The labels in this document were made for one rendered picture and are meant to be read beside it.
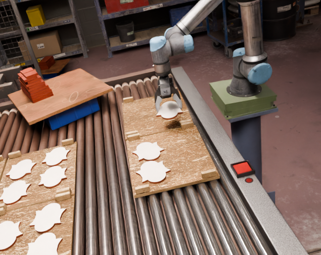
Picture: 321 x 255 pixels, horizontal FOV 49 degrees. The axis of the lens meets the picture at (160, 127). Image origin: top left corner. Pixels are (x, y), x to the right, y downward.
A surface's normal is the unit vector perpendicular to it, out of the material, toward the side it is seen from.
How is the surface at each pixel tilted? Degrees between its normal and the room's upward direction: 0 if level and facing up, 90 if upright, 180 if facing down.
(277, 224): 0
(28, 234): 0
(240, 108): 90
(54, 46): 90
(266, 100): 90
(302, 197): 0
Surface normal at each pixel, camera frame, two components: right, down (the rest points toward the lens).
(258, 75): 0.24, 0.59
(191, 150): -0.17, -0.84
